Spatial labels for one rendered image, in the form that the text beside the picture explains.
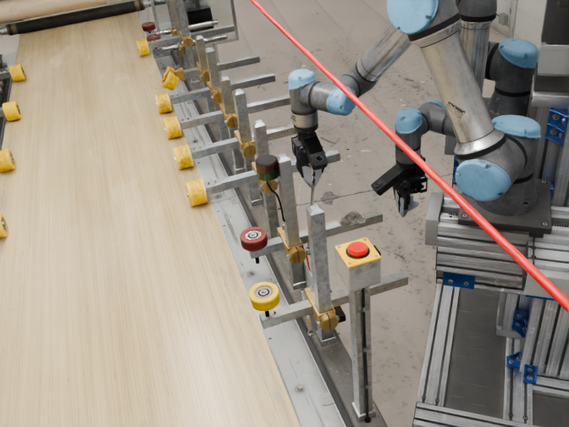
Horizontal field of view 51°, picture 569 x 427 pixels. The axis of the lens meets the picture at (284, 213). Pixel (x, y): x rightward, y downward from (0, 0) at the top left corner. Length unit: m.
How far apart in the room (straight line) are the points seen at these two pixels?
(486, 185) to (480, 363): 1.05
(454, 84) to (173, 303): 0.89
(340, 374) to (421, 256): 1.52
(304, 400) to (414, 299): 1.26
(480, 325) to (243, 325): 1.20
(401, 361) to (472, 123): 1.41
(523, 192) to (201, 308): 0.87
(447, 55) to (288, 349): 0.96
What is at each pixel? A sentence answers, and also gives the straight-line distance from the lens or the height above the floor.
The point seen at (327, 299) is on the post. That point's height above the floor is 0.87.
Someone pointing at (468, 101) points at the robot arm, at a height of 1.38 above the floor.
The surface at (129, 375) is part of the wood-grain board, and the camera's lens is 1.49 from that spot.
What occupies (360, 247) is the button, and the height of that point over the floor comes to 1.23.
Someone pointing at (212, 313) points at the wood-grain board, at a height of 0.90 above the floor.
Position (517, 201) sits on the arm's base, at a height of 1.08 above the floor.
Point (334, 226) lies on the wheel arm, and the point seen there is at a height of 0.86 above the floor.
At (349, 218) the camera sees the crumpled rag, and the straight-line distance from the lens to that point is 1.86.
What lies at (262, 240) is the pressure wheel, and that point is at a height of 0.91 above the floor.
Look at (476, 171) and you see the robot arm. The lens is 1.41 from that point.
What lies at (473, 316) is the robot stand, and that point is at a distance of 2.50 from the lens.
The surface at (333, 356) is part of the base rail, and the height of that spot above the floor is 0.70.
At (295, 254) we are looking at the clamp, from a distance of 1.76.
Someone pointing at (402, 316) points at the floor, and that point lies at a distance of 2.76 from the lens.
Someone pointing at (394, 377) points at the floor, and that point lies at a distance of 2.54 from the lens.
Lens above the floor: 1.98
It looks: 36 degrees down
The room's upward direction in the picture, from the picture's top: 7 degrees counter-clockwise
